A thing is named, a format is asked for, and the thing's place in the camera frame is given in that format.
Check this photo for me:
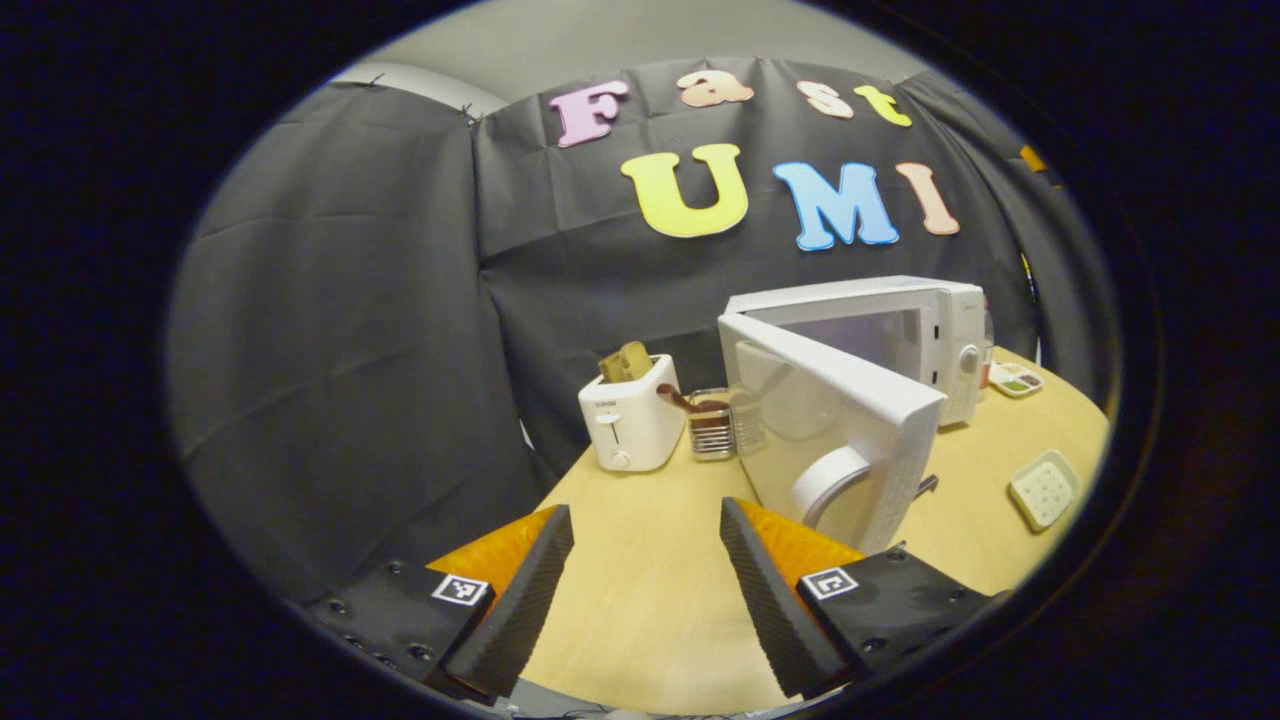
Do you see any black backdrop cloth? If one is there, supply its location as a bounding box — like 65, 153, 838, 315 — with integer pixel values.
165, 55, 1121, 606

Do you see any white microwave oven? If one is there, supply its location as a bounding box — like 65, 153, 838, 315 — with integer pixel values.
717, 276, 988, 556

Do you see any clear glass jar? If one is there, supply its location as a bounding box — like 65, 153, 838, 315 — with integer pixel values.
687, 387, 766, 462

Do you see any brown toast slice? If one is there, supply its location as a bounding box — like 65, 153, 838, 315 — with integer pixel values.
598, 341, 654, 384

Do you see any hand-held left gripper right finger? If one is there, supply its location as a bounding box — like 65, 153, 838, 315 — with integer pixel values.
720, 497, 1001, 699

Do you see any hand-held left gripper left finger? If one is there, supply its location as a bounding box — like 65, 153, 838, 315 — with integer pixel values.
305, 503, 576, 701

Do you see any divided white seasoning dish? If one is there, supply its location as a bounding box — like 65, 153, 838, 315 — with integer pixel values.
988, 361, 1044, 399

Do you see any wooden spoon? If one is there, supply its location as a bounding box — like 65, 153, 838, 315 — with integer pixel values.
657, 383, 731, 414

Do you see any pale square plate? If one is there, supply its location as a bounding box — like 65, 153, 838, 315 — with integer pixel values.
1008, 449, 1080, 532

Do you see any white toaster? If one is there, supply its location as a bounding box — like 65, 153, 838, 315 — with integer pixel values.
578, 354, 688, 473

